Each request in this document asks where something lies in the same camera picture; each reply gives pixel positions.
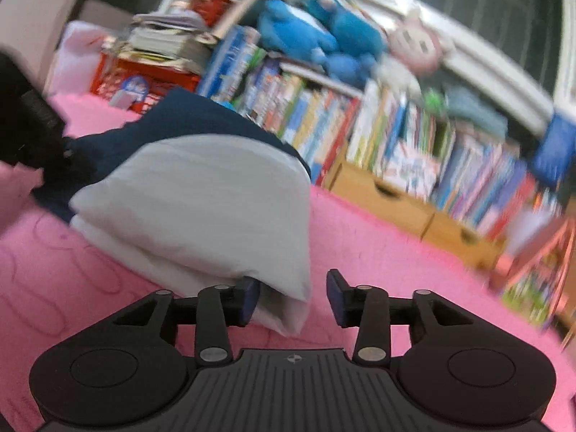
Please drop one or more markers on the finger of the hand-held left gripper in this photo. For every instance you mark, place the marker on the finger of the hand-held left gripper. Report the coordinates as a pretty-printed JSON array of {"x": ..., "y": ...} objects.
[{"x": 74, "y": 162}]

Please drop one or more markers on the pink plush toy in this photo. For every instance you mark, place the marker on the pink plush toy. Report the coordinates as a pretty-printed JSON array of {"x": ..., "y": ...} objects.
[{"x": 416, "y": 45}]

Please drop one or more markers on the blue bag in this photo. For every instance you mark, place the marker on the blue bag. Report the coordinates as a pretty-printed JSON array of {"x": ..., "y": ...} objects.
[{"x": 555, "y": 148}]

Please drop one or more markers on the white plastic bag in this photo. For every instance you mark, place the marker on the white plastic bag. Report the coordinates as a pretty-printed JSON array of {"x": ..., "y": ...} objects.
[{"x": 72, "y": 58}]

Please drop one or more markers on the pink blanket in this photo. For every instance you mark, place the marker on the pink blanket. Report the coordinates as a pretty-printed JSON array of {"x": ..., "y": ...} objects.
[{"x": 405, "y": 256}]

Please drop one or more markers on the red plastic crate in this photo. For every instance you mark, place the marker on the red plastic crate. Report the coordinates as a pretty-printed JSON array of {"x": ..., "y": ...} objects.
[{"x": 112, "y": 76}]

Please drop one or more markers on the blue plush toy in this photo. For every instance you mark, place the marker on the blue plush toy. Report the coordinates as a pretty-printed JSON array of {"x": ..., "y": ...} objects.
[
  {"x": 355, "y": 31},
  {"x": 288, "y": 31}
]

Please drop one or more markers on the pink picture book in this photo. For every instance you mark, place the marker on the pink picture book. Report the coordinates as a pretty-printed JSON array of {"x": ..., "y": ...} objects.
[{"x": 540, "y": 274}]

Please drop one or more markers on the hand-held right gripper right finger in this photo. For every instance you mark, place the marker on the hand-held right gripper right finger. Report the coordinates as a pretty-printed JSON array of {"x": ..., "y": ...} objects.
[{"x": 336, "y": 299}]

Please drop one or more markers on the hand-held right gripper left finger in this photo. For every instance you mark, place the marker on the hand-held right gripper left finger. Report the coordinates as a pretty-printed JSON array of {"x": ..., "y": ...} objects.
[{"x": 248, "y": 301}]

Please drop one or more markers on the row of upright books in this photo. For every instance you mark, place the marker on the row of upright books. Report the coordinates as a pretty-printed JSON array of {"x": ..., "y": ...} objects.
[
  {"x": 477, "y": 180},
  {"x": 292, "y": 108}
]

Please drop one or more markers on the small red basket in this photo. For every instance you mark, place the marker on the small red basket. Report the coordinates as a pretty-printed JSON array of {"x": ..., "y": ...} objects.
[{"x": 209, "y": 9}]

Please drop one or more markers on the navy blue garment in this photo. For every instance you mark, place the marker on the navy blue garment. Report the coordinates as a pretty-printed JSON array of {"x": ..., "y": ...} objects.
[{"x": 189, "y": 112}]

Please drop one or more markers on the stack of worn books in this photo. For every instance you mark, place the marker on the stack of worn books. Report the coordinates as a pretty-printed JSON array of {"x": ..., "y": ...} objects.
[{"x": 166, "y": 45}]

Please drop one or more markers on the white garment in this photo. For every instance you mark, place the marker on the white garment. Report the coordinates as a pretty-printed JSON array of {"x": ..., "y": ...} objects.
[{"x": 202, "y": 211}]

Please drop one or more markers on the wooden drawer unit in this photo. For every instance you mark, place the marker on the wooden drawer unit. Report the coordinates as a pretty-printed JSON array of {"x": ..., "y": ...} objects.
[{"x": 360, "y": 193}]

